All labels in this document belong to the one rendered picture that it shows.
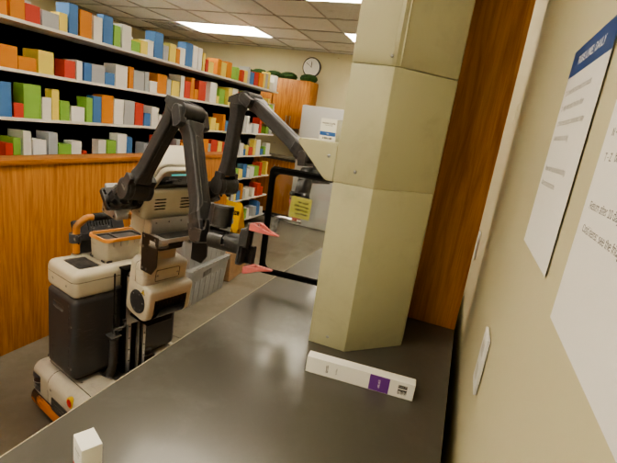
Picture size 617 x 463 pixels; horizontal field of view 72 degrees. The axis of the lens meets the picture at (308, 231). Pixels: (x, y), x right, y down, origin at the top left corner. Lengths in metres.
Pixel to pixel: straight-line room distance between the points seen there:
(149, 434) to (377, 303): 0.67
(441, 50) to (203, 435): 1.03
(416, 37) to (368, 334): 0.80
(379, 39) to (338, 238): 0.51
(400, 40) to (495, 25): 0.44
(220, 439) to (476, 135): 1.10
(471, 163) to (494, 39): 0.37
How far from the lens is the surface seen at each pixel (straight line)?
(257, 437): 0.94
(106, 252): 2.12
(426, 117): 1.18
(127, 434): 0.95
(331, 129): 1.21
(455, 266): 1.50
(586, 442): 0.35
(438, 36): 1.19
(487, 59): 1.47
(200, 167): 1.33
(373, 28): 1.15
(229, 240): 1.19
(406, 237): 1.21
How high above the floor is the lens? 1.55
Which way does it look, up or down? 14 degrees down
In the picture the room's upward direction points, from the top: 8 degrees clockwise
